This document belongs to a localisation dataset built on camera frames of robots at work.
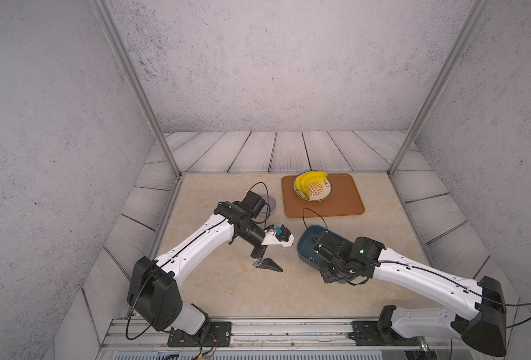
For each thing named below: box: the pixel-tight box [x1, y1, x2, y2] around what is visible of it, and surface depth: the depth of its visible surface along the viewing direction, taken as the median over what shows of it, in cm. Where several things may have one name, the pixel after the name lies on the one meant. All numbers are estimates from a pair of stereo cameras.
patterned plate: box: [293, 177, 333, 202], surface depth 114 cm
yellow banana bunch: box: [295, 171, 328, 200], surface depth 114 cm
